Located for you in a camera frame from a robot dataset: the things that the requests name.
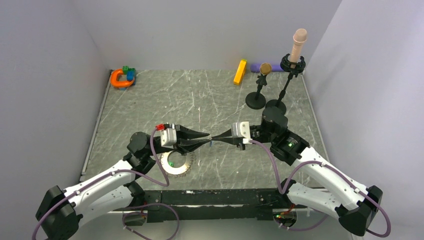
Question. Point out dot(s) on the tall black microphone stand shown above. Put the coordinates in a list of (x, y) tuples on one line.
[(293, 68)]

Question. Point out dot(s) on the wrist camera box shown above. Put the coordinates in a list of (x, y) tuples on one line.
[(168, 134), (241, 129)]

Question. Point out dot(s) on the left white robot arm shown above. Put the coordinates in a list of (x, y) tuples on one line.
[(63, 211)]

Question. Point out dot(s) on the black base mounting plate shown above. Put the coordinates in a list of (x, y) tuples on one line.
[(214, 204)]

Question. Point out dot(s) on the short black microphone stand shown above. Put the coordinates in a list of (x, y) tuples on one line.
[(256, 100)]

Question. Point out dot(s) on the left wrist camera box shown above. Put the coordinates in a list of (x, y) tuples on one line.
[(168, 134)]

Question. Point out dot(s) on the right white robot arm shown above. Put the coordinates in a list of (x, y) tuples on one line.
[(306, 178)]

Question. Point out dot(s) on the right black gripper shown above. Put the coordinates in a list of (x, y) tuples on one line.
[(226, 137)]

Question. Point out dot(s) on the pink microphone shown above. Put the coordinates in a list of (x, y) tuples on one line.
[(299, 39)]

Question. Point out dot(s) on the green toy block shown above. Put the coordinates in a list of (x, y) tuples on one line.
[(128, 70)]

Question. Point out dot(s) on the blue toy block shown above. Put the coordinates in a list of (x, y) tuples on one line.
[(130, 76)]

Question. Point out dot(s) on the purple cylinder toy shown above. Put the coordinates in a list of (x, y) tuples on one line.
[(258, 67)]

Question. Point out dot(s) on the orange ring toy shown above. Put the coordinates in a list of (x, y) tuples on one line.
[(119, 80)]

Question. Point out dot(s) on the yellow toy block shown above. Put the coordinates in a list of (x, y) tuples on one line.
[(240, 72)]

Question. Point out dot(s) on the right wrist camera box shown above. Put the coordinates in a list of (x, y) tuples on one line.
[(241, 129)]

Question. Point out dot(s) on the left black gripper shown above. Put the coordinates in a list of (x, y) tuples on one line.
[(185, 143)]

